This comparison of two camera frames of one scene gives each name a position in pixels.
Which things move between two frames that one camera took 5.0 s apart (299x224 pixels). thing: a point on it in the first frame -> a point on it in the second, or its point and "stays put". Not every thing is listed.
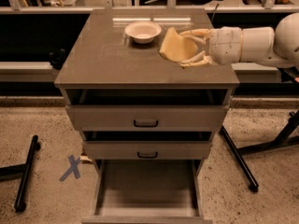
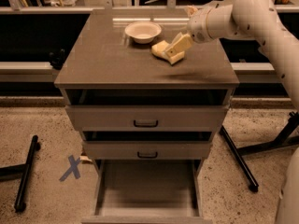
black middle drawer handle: [148, 156] stays put
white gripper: [225, 45] -> [197, 26]
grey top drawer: [148, 109] stays put
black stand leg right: [280, 139] stays put
